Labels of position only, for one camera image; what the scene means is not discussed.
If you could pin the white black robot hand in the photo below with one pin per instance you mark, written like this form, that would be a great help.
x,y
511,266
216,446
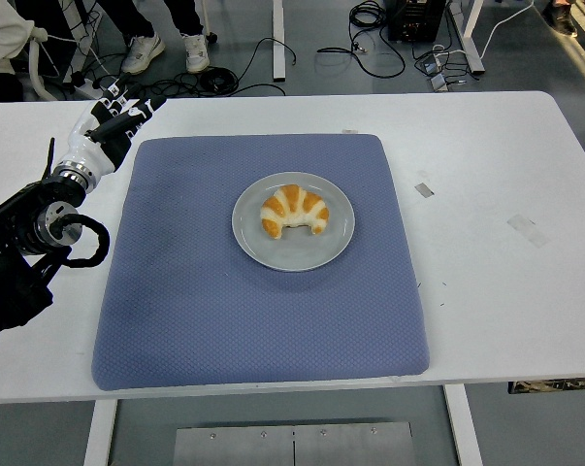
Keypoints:
x,y
86,150

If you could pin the orange white croissant bread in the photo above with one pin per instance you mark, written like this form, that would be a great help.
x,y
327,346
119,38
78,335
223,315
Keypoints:
x,y
292,204

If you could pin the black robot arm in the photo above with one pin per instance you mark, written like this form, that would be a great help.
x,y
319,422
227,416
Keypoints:
x,y
10,291

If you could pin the grey round plate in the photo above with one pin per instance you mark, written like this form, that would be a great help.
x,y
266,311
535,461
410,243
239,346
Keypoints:
x,y
263,247

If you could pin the grey metal plate with screws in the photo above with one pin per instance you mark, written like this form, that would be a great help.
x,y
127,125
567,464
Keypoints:
x,y
292,446

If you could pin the white power strip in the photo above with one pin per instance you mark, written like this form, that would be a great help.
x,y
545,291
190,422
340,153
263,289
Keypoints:
x,y
86,89

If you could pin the white office chair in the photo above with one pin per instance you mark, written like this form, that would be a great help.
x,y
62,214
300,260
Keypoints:
x,y
36,73

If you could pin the person with white shoes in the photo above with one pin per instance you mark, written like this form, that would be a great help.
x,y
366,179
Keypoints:
x,y
144,48

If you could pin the person in white top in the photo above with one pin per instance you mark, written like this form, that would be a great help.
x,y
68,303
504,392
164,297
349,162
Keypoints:
x,y
1,34

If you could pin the blue quilted mat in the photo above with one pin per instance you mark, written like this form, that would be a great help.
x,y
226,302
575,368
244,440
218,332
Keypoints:
x,y
224,315

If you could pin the white background desk leg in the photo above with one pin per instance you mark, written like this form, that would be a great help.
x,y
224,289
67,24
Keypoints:
x,y
278,43
472,43

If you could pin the white table leg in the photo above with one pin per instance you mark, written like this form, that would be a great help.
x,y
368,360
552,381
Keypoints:
x,y
463,427
100,432

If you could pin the small grey tape piece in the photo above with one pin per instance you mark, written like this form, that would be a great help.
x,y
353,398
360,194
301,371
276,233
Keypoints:
x,y
424,189

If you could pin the grey foot pedal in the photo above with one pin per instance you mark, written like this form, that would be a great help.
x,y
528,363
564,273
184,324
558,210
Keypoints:
x,y
429,63
439,82

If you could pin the black equipment box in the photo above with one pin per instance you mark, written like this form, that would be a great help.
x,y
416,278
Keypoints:
x,y
415,19

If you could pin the clear tape strip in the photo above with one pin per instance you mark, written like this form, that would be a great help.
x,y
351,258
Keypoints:
x,y
527,230

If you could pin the person with dark shoes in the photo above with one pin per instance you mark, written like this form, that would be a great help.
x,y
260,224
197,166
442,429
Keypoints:
x,y
562,19

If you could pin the brown patterned box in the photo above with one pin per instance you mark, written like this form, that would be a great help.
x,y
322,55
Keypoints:
x,y
554,385

